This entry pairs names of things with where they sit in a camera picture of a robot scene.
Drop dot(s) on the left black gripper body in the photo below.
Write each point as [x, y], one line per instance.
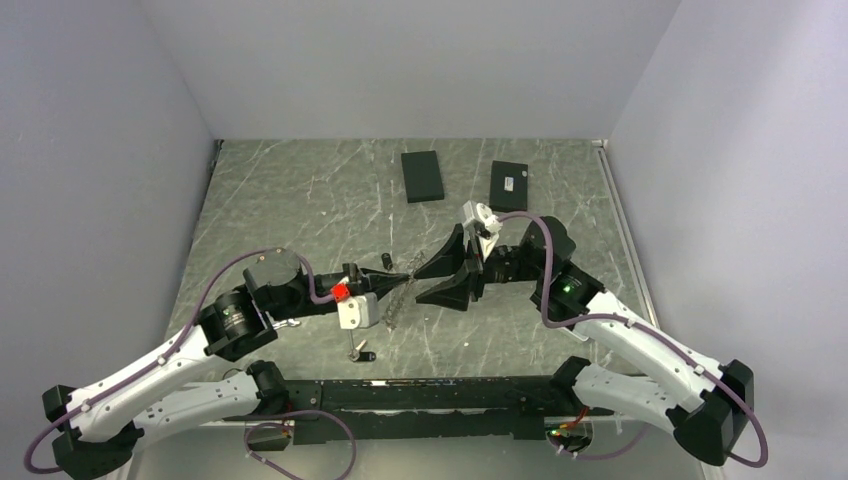
[350, 271]

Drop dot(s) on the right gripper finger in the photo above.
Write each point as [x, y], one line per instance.
[453, 293]
[448, 258]

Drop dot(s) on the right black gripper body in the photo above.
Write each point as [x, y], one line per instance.
[504, 264]

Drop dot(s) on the black head key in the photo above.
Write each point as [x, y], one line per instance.
[387, 261]
[364, 356]

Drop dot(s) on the numbered metal key ring disc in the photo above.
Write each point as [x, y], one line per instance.
[398, 296]

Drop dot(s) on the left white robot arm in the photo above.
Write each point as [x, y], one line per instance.
[96, 429]

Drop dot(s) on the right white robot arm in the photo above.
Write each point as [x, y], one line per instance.
[704, 404]

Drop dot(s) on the black box with label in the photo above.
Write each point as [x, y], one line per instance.
[509, 187]

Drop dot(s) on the black yellow screwdriver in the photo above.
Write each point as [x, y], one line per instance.
[350, 344]

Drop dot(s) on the lower silver wrench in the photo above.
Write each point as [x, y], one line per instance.
[286, 323]

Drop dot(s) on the plain black box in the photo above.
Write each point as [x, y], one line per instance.
[422, 176]

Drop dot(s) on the clear plastic card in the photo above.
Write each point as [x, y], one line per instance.
[576, 331]

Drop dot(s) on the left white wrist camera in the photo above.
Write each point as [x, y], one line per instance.
[359, 312]

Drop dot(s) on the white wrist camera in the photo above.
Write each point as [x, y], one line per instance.
[359, 312]
[482, 225]

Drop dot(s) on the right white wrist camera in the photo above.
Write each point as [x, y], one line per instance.
[482, 225]

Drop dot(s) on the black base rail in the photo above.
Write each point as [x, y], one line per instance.
[520, 407]

